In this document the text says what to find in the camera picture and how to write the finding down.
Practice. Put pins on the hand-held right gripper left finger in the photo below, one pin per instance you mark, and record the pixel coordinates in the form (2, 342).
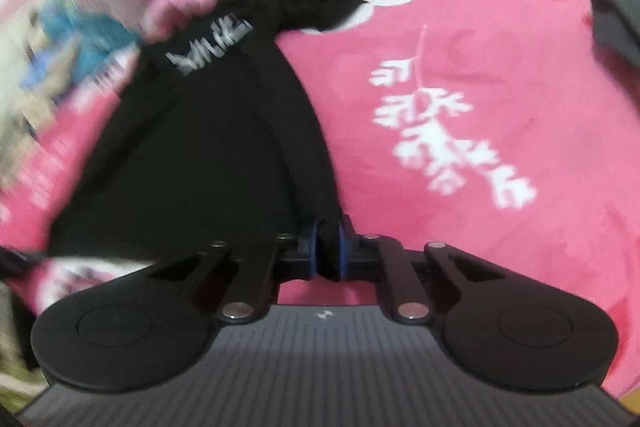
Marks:
(311, 252)

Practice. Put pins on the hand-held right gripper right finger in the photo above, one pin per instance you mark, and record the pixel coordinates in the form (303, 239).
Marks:
(344, 252)

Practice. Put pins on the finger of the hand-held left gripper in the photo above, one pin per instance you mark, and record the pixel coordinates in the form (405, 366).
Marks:
(20, 263)

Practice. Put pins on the black printed t-shirt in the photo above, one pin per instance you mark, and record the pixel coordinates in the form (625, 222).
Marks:
(200, 157)

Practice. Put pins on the beige cloth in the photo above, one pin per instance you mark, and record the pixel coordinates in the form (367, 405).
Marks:
(25, 107)

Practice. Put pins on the pink floral blanket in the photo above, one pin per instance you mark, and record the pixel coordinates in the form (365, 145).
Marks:
(475, 57)

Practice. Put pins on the blue floral quilt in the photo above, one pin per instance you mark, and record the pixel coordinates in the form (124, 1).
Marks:
(90, 32)

